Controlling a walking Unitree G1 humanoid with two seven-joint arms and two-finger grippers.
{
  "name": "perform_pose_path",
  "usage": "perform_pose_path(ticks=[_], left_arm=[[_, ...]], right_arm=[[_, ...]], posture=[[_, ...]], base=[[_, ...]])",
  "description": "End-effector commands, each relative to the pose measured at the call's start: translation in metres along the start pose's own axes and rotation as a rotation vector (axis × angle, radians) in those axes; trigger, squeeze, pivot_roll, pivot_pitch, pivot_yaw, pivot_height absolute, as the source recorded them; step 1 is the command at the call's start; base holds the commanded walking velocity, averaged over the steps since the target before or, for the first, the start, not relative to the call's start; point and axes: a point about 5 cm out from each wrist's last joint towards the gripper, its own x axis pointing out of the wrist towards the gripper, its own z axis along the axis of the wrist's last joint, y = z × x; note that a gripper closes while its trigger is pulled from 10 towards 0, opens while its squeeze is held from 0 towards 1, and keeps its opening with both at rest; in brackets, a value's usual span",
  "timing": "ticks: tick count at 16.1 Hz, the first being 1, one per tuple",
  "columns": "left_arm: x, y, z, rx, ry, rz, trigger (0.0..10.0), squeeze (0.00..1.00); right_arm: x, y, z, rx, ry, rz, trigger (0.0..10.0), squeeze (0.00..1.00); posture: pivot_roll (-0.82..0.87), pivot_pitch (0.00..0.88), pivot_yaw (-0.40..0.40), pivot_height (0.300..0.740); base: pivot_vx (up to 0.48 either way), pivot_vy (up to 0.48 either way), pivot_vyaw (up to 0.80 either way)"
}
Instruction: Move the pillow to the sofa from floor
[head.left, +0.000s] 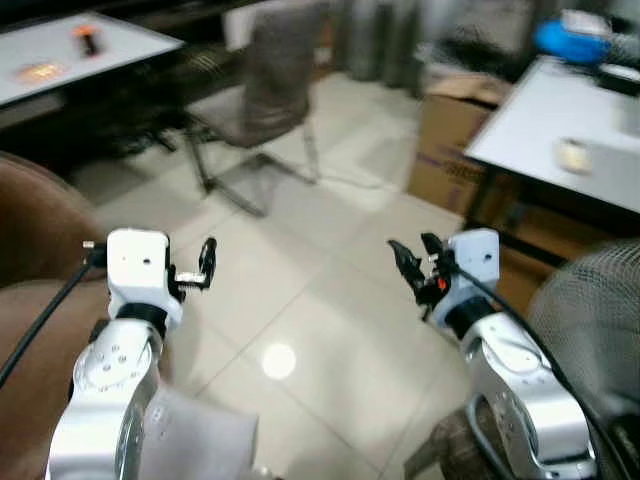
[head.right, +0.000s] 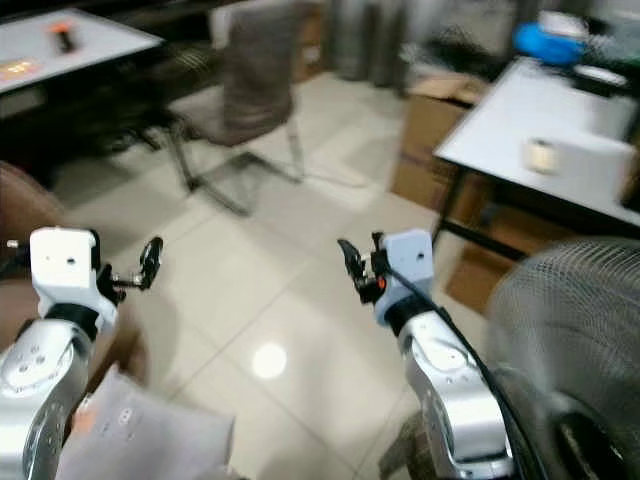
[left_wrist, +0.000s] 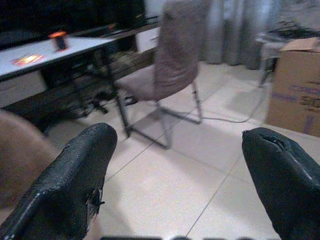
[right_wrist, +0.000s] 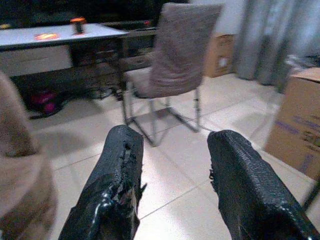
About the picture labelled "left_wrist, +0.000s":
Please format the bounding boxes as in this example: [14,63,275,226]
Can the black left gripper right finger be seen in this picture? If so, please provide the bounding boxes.
[241,127,320,240]

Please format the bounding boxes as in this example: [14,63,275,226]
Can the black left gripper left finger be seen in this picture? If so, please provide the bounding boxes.
[0,122,118,240]

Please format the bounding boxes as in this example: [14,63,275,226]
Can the brown round sofa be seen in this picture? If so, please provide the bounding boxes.
[0,109,60,211]

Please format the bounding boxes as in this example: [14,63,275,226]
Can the large cardboard box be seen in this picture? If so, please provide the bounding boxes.
[264,37,320,138]

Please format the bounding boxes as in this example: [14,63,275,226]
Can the red and yellow packet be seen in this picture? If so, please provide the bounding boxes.
[11,53,47,67]

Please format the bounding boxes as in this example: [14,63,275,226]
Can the white long table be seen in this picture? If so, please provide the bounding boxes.
[0,33,132,138]

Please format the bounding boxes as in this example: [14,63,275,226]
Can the grey side table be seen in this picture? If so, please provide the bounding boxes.
[254,32,283,88]

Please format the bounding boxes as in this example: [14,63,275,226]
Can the orange and black bottle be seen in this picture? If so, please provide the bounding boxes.
[48,30,69,53]

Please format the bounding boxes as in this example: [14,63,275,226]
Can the grey curtain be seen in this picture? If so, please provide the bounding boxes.
[199,0,283,71]

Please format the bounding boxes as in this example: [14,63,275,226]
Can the black television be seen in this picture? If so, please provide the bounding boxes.
[0,0,147,50]

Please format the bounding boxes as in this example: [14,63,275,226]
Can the low television cabinet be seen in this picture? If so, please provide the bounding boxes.
[0,16,161,126]

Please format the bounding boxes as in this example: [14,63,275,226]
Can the brown fabric metal-legged chair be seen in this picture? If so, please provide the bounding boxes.
[113,0,205,150]

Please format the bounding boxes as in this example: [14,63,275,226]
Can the white floor cable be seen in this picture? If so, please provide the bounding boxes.
[199,82,273,124]

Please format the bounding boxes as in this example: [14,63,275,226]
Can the black cable tangle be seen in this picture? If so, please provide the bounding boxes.
[72,62,118,116]

